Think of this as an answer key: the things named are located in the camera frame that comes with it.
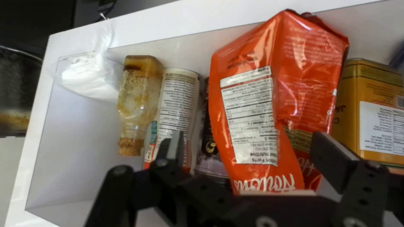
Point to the amber honey bottle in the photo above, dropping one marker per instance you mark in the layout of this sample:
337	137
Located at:
139	101

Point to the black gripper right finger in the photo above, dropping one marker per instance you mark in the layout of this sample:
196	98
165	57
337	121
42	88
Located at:
361	189

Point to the clear bag white contents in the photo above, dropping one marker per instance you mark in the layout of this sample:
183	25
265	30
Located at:
88	77

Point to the white open shelf box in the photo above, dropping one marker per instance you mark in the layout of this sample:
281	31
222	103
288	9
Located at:
71	146

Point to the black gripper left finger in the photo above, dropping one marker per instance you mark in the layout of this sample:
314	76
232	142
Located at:
168	189

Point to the orange snack bag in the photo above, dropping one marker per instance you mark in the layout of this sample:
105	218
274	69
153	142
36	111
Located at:
294	76

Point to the dark metal pot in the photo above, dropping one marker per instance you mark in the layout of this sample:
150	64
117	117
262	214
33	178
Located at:
14	92

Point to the yellow metal tin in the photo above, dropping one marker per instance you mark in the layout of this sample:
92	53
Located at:
374	117

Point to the white labelled canister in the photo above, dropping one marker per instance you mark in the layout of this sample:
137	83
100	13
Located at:
178	105

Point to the dark brown package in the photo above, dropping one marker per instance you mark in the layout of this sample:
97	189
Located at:
208	142

